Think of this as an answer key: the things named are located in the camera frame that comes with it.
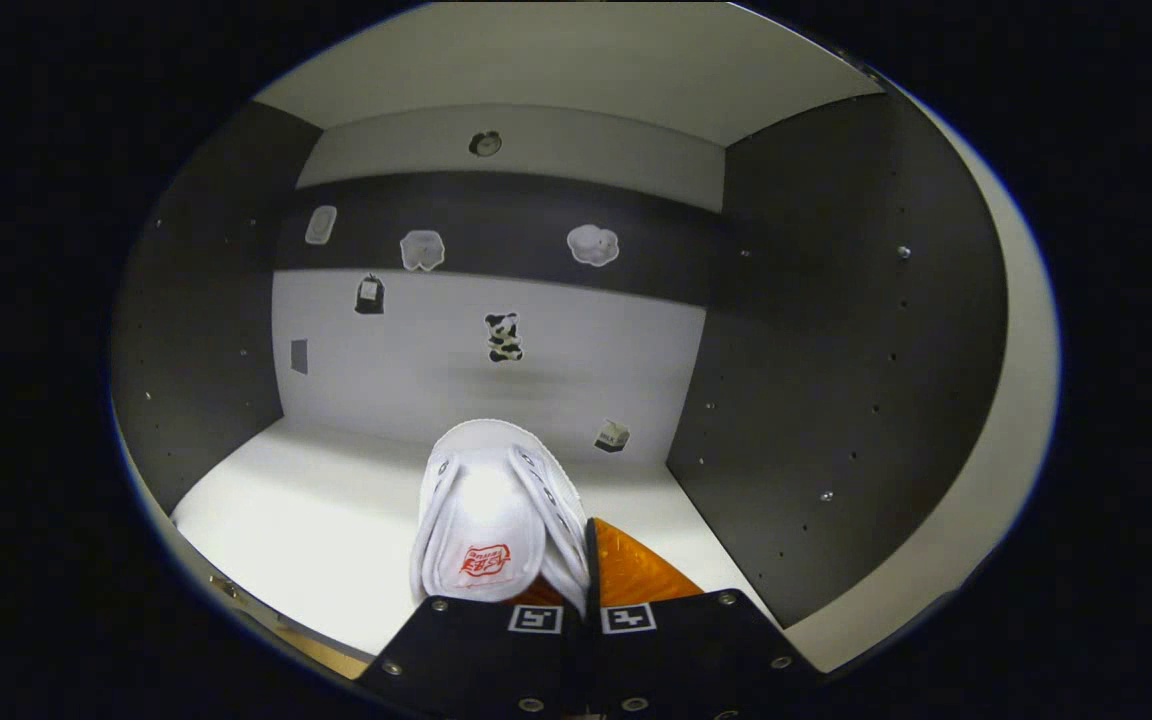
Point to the white and grey shoe cabinet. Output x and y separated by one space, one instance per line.
336 500

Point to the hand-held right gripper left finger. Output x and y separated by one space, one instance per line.
476 650

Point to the white cabinet door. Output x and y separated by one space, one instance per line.
996 480

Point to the white canvas shoe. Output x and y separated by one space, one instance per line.
481 500

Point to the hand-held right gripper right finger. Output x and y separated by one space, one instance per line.
696 650

